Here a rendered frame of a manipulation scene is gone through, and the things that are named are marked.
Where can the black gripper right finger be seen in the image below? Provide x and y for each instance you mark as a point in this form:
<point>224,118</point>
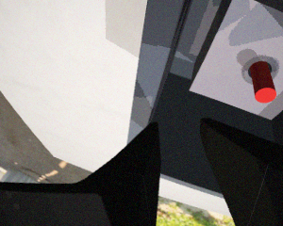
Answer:
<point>249,171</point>

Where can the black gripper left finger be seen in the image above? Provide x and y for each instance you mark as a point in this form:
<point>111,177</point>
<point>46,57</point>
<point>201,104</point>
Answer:
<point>123,192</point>

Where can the red peg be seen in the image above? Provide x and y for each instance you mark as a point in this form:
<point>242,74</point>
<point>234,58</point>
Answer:
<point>263,82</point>

